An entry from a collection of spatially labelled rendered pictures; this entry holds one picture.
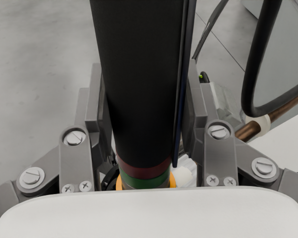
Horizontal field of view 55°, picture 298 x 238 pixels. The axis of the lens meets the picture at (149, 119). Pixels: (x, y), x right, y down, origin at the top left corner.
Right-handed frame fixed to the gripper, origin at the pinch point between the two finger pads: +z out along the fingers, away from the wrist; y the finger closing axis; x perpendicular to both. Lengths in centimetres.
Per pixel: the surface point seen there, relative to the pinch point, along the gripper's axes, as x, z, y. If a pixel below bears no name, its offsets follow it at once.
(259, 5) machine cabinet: -136, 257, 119
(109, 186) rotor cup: -31.1, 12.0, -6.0
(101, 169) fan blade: -55, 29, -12
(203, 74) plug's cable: -39, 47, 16
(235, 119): -39, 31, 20
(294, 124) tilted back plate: -33, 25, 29
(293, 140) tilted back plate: -34.2, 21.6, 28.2
